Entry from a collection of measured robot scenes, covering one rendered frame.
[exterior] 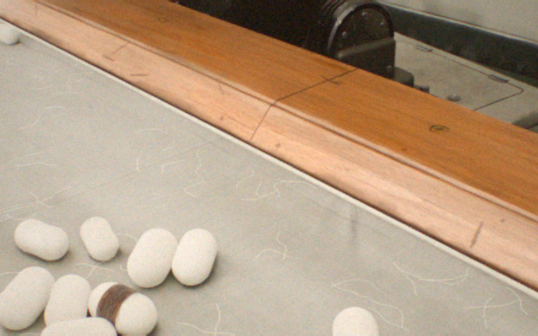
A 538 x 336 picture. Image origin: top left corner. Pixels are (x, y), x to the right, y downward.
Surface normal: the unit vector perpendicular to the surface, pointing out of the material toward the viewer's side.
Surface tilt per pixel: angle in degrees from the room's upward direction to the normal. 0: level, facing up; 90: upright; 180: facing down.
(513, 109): 0
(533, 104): 0
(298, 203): 0
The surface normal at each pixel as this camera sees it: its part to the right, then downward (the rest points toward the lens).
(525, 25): -0.72, 0.35
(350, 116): -0.03, -0.87
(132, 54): -0.54, -0.36
